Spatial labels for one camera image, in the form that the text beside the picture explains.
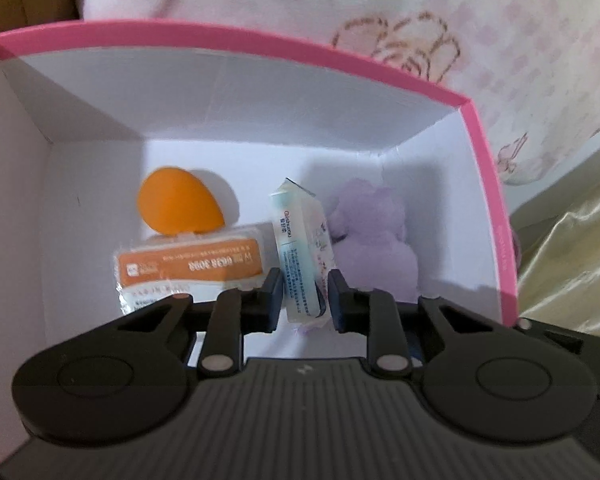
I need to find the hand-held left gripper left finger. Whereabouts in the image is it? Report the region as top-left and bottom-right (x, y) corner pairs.
(116, 267), (284, 379)

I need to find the white floral tissue pack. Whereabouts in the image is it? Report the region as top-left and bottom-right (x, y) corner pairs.
(269, 177), (337, 335)

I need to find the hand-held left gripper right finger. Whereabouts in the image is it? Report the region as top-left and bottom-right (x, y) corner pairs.
(327, 270), (502, 379)

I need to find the purple plush toy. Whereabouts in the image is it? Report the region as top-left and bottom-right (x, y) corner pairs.
(326, 179), (422, 305)

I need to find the gold curtain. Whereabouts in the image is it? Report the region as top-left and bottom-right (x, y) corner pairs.
(509, 157), (600, 333)

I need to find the orange makeup sponge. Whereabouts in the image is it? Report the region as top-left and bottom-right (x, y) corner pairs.
(136, 166), (227, 236)

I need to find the orange and white tissue pack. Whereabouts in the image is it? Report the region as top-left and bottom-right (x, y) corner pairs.
(112, 224), (270, 319)

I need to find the pink cardboard box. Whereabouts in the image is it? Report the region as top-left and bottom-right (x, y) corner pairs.
(0, 19), (522, 480)

